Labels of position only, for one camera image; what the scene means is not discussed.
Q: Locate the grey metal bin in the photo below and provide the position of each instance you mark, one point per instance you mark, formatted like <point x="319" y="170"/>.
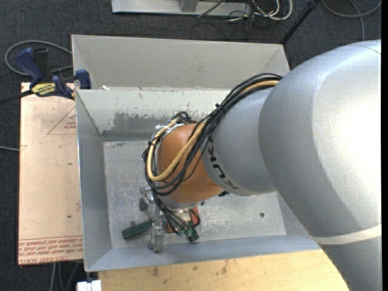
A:
<point x="127" y="174"/>

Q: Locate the dark green flat block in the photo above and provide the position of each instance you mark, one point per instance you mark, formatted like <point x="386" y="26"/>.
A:
<point x="136" y="229"/>

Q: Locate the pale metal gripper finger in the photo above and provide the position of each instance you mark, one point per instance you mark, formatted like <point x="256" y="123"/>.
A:
<point x="157" y="236"/>
<point x="144" y="202"/>

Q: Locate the brown cardboard board, red print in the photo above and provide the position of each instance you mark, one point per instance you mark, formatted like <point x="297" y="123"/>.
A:
<point x="48" y="168"/>

